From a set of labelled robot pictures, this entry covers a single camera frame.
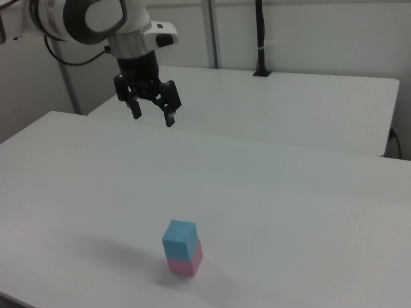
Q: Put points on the white side table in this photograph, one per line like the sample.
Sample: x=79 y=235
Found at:
x=257 y=106

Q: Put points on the blue cube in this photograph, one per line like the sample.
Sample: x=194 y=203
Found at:
x=176 y=247

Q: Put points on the pink cube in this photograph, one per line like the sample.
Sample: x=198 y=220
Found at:
x=181 y=267

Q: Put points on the black camera pole stand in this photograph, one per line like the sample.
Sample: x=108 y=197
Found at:
x=260 y=32

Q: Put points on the aluminium wall post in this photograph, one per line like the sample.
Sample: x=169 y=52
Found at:
x=210 y=32

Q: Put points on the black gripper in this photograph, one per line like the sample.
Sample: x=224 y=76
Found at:
x=138 y=73

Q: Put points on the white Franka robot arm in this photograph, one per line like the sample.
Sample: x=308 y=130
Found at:
x=96 y=16

